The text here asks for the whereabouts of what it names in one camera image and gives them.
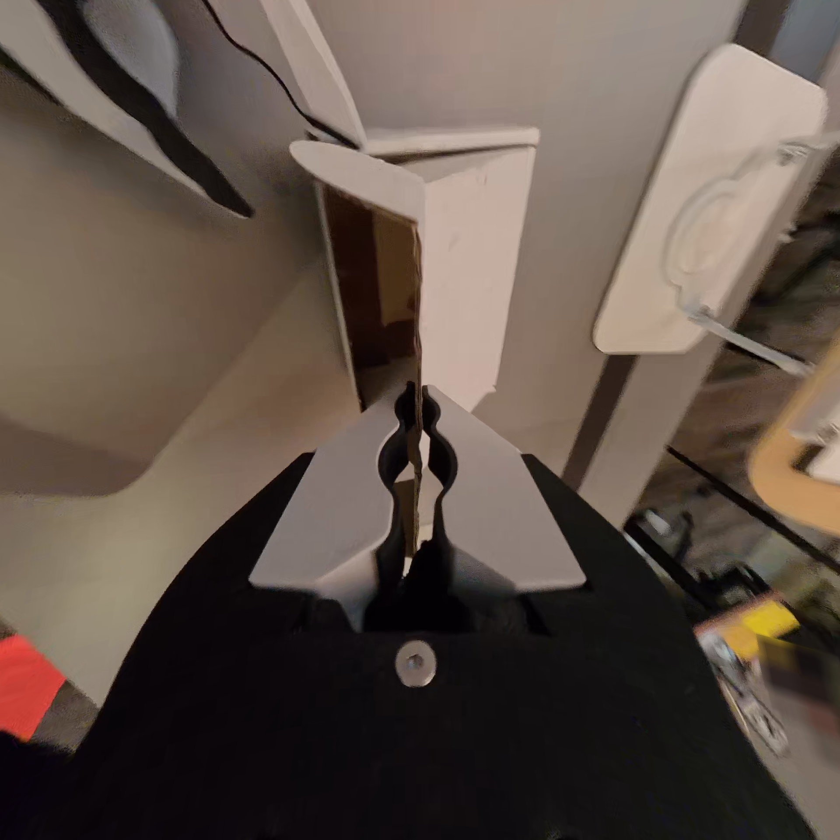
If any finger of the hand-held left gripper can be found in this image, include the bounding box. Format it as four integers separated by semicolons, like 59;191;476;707
202;0;370;150
0;0;255;219

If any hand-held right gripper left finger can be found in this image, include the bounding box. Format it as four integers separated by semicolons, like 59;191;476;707
248;382;422;614

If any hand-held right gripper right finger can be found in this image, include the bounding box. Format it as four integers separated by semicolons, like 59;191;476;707
421;385;588;595

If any white cardboard box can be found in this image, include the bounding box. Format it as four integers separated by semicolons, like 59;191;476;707
289;125;542;559

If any light wooden board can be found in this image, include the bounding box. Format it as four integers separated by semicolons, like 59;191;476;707
748;344;840;526

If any yellow packet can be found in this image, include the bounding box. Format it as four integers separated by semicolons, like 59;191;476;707
694;589;803;665

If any white stand base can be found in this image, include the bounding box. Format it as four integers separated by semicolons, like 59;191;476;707
592;42;830;357

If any red sheet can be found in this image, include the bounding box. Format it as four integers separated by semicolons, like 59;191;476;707
0;633;68;744

